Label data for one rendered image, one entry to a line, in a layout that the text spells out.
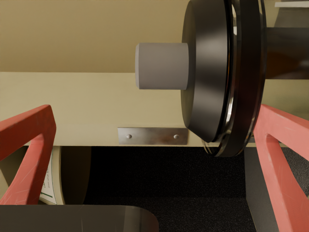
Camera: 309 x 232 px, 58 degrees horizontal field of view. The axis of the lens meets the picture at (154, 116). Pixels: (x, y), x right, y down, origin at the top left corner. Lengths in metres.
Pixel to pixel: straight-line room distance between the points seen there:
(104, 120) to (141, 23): 0.43
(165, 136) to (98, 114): 0.07
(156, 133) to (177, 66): 0.13
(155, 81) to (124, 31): 0.53
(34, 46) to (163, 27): 0.32
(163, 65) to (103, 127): 0.14
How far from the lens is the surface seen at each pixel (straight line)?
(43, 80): 0.37
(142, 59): 0.16
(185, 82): 0.16
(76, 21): 0.70
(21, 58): 0.78
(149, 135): 0.28
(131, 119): 0.28
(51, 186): 0.39
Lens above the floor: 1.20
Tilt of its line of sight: level
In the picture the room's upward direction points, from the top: 90 degrees counter-clockwise
